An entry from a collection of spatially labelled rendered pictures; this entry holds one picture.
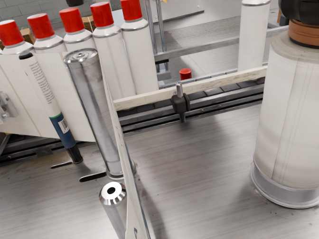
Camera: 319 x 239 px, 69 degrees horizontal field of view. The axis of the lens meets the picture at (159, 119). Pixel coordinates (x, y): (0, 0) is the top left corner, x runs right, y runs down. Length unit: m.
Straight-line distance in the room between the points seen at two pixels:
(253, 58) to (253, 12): 0.09
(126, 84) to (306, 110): 0.33
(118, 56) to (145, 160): 0.20
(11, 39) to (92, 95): 0.23
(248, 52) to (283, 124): 0.30
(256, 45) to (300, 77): 0.31
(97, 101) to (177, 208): 0.17
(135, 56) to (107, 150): 0.20
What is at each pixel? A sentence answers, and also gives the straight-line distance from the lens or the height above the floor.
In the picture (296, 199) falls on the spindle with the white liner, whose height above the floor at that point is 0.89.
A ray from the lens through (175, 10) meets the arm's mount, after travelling 1.36.
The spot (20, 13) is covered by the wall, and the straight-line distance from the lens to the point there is 6.07.
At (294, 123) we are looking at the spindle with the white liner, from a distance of 0.25.
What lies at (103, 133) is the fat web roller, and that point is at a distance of 0.30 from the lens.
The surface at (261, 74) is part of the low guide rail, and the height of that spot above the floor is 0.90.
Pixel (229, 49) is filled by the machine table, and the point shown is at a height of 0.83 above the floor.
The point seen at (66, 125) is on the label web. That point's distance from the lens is 0.37.
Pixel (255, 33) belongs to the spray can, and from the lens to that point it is 0.52.
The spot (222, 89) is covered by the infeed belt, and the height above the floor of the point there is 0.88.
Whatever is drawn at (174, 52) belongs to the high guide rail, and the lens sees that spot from 0.53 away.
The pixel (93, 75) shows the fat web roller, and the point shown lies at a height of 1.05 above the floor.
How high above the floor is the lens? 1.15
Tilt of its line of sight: 36 degrees down
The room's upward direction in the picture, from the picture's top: 10 degrees counter-clockwise
